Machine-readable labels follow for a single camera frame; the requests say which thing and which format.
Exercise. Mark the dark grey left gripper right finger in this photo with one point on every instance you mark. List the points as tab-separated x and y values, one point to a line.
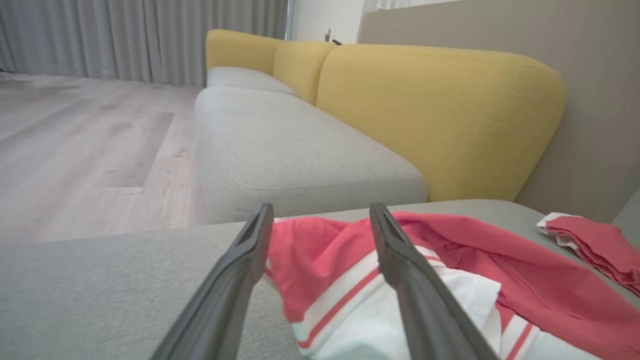
425	305

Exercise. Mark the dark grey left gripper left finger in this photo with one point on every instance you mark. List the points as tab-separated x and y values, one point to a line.
225	295

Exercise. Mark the red white number 23 jersey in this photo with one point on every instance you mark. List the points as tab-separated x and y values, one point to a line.
525	280

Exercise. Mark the red shorts with white stripe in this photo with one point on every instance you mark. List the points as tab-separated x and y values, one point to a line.
600	245

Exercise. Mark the large yellow sofa backrest cushion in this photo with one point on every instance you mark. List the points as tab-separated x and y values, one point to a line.
450	115

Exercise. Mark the small grey sofa seat cushion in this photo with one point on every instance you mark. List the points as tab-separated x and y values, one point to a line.
245	77

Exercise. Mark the small dark object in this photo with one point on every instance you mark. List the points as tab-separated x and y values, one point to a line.
337	42

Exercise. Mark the grey pleated curtain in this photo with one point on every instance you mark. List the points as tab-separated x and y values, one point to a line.
125	35

